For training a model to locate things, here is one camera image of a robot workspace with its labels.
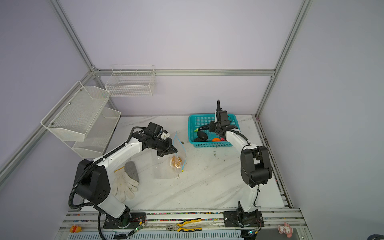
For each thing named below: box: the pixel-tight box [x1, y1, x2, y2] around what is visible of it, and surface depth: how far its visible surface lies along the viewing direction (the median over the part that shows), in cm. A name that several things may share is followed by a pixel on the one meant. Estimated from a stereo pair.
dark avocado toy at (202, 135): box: [197, 131, 208, 141], surface depth 105 cm
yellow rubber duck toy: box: [69, 224, 82, 233], surface depth 71 cm
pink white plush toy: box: [277, 222, 293, 238], surface depth 70 cm
